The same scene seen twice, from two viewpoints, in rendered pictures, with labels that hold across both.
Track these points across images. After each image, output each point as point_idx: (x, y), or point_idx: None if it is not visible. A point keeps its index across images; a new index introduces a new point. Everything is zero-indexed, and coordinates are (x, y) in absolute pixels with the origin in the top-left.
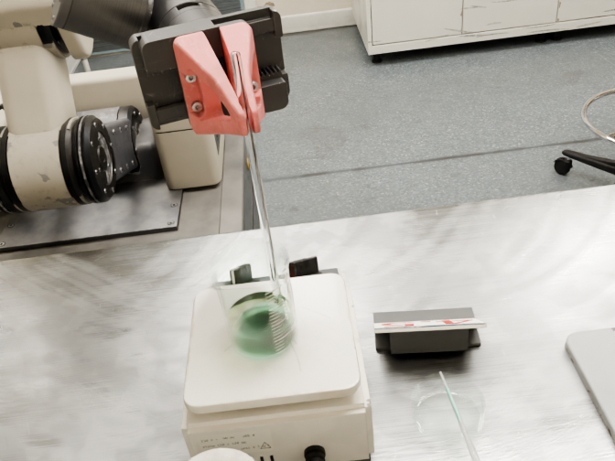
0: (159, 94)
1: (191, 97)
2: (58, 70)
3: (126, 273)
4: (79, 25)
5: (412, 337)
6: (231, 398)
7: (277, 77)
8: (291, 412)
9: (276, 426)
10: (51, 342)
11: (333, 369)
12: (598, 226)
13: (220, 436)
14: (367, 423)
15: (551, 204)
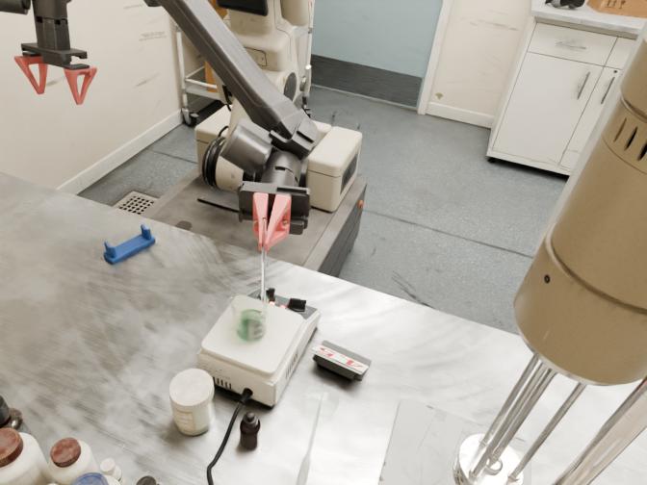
0: (246, 208)
1: (255, 216)
2: None
3: (227, 262)
4: (228, 160)
5: (327, 361)
6: (219, 352)
7: (301, 220)
8: (242, 370)
9: (234, 372)
10: (177, 281)
11: (267, 361)
12: (471, 349)
13: (210, 365)
14: (273, 391)
15: (456, 324)
